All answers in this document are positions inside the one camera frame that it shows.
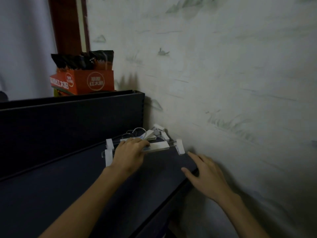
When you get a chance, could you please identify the person's left forearm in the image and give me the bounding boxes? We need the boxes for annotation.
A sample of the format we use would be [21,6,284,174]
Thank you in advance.
[38,166,129,238]

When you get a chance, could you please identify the person's left hand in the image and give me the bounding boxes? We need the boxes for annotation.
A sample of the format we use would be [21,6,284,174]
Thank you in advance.
[109,137,151,176]

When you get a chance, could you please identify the person's right hand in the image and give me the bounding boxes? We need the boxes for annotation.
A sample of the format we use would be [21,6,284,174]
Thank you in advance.
[181,151,236,205]

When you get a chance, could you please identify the orange snack carton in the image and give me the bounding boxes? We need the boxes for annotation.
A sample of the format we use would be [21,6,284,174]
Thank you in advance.
[49,50,115,97]

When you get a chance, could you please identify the brown door frame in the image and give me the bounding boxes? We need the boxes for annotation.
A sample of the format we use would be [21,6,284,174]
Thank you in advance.
[48,0,91,55]

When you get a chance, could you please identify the black back panel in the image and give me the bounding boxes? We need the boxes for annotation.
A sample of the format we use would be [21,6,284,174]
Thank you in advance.
[0,90,145,179]

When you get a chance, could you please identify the black table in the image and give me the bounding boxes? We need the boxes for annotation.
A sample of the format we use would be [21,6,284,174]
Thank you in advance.
[0,136,198,238]

